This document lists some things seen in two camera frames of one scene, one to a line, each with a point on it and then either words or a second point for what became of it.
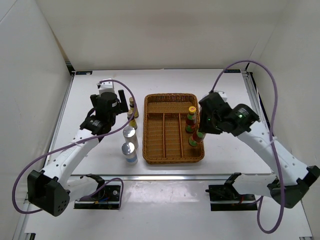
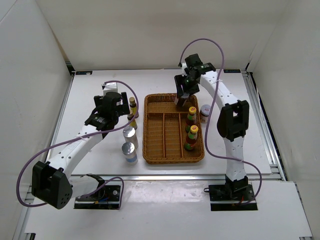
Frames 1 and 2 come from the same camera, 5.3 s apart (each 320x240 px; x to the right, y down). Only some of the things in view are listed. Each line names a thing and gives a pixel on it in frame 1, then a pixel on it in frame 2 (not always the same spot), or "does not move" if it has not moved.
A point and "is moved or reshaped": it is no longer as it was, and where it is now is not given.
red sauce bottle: (196, 137) is moved or reshaped
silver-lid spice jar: (129, 133) does not move
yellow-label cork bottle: (132, 105) does not move
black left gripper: (123, 105) does not move
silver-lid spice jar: (128, 149) does not move
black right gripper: (203, 127) -> (179, 80)
